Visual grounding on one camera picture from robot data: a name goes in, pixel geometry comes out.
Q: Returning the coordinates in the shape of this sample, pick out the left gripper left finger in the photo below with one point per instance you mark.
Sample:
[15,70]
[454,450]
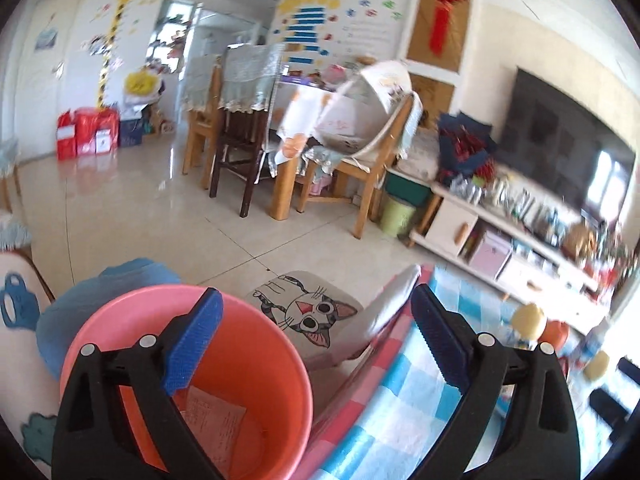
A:
[93,437]

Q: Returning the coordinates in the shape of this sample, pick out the pink paper receipt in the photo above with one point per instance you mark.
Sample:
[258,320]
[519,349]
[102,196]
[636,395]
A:
[215,423]

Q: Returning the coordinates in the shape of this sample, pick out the pink plastic trash bucket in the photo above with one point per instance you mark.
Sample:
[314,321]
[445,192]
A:
[249,363]

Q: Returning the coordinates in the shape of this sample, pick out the green trash bin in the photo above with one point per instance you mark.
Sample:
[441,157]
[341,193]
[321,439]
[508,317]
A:
[396,216]

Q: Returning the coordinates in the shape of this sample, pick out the white cartoon sofa cover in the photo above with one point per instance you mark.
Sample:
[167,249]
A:
[29,393]

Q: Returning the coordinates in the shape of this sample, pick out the small yellow pear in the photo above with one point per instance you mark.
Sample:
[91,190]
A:
[597,366]

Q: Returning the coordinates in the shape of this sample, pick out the red apple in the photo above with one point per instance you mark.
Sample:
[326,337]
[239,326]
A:
[556,334]

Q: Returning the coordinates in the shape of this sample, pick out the large yellow pear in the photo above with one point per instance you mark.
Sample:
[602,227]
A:
[529,321]

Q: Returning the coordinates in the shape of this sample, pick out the blue checkered tablecloth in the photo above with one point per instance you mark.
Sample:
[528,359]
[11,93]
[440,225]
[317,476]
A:
[398,409]

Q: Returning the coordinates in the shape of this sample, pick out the white TV cabinet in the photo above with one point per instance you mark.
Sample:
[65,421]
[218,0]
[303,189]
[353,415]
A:
[534,272]

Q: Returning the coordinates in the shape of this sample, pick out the pink storage box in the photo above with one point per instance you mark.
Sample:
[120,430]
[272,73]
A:
[490,254]

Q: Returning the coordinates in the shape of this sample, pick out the dark blue flower bouquet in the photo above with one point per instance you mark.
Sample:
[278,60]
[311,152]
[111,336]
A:
[466,149]

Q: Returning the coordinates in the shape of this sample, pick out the red gift boxes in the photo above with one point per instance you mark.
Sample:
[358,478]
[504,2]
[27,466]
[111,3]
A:
[87,131]

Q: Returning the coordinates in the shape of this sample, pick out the black flat screen television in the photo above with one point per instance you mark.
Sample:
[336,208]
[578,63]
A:
[550,138]

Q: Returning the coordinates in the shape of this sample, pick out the light wooden chair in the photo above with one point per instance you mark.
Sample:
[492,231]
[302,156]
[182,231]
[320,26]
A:
[203,128]

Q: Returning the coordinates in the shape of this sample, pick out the yellow plastic bag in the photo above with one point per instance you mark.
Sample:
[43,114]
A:
[143,83]

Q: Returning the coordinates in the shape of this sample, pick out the wooden chair with cover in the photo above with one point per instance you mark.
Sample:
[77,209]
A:
[358,135]

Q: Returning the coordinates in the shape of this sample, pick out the dining table with cloth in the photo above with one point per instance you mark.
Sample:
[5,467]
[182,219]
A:
[310,132]

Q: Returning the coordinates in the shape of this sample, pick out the dark wooden chair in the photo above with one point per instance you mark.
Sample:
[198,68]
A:
[249,77]

